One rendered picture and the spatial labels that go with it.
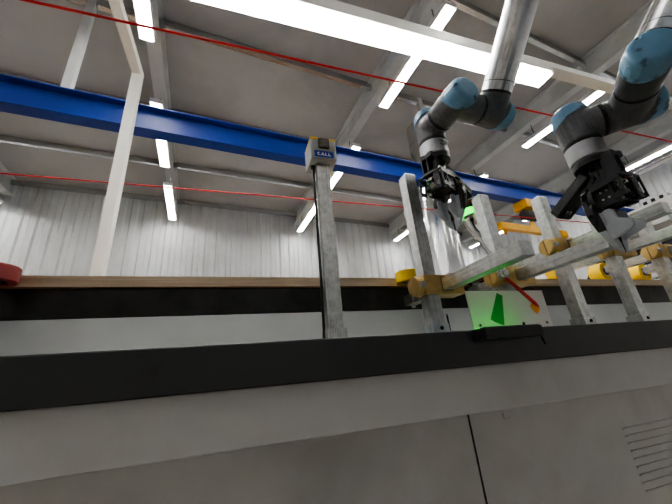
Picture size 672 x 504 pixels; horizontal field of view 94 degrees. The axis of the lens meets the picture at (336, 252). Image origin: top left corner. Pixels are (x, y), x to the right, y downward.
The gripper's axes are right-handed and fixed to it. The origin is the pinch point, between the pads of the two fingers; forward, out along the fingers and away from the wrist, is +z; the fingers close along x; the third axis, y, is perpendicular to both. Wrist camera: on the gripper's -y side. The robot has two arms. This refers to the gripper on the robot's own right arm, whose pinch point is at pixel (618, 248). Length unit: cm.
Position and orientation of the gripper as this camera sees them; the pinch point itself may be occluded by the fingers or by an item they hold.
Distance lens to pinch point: 87.8
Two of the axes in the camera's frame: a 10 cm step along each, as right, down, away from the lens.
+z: 0.9, 9.2, -3.7
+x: 9.5, 0.3, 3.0
